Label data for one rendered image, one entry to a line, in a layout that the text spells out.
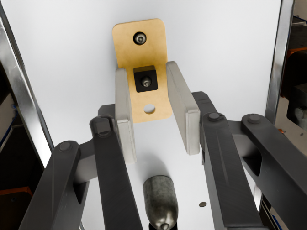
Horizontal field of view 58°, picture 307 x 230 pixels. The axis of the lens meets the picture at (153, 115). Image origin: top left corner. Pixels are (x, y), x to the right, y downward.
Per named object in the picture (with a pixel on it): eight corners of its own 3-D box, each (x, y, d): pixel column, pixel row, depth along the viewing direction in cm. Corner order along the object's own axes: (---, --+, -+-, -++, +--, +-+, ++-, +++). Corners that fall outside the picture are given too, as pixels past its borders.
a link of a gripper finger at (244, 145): (209, 142, 13) (271, 133, 13) (186, 92, 17) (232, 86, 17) (208, 165, 14) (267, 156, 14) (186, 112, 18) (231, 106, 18)
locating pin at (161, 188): (172, 184, 31) (183, 237, 25) (143, 188, 31) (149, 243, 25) (170, 162, 29) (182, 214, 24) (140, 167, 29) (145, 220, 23)
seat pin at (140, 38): (144, 35, 22) (146, 44, 20) (134, 36, 22) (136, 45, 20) (142, 25, 21) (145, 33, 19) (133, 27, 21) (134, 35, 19)
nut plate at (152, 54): (172, 116, 24) (174, 123, 23) (129, 122, 24) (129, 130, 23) (163, 17, 20) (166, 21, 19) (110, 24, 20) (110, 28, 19)
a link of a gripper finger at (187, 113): (186, 112, 14) (200, 110, 14) (165, 61, 20) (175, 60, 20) (187, 157, 16) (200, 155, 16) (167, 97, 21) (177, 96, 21)
